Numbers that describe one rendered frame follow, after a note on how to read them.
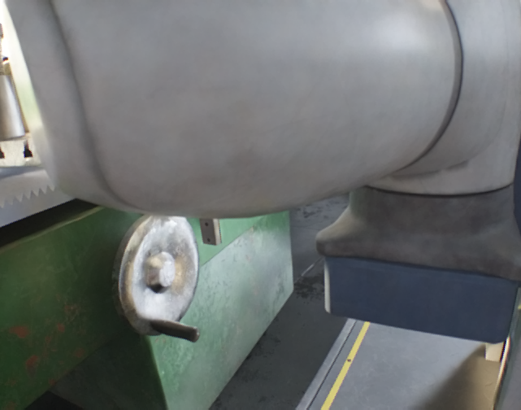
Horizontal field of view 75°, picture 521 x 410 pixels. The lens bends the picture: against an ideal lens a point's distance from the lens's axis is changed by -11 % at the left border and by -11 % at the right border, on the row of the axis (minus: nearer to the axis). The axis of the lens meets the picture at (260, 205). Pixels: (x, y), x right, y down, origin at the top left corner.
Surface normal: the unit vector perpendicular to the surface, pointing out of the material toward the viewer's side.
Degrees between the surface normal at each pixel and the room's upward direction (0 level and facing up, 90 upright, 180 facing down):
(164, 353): 90
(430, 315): 90
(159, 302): 75
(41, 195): 90
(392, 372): 0
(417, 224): 87
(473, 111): 105
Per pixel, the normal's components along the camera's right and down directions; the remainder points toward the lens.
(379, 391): -0.08, -0.95
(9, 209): 0.91, 0.05
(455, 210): -0.20, 0.22
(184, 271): 0.76, 0.02
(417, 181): -0.54, 0.32
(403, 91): 0.61, 0.33
